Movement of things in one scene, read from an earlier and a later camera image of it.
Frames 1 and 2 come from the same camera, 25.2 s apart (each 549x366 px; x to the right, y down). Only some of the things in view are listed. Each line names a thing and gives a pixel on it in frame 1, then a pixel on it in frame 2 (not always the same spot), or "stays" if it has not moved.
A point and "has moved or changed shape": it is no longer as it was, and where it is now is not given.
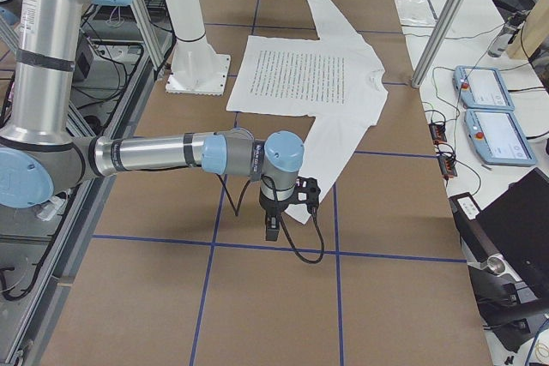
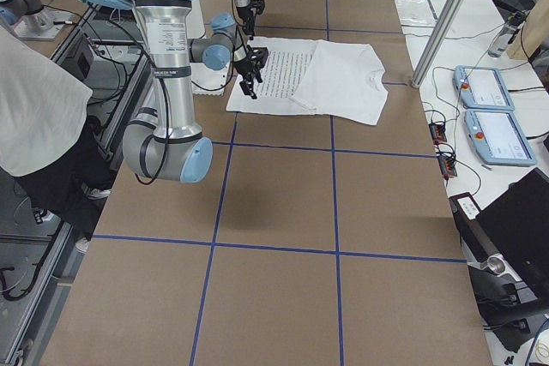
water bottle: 501,42 stays
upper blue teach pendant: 481,87 stays
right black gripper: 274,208 to 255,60
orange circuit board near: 447,167 stays
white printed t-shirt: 339,77 has moved or changed shape
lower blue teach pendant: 497,138 stays
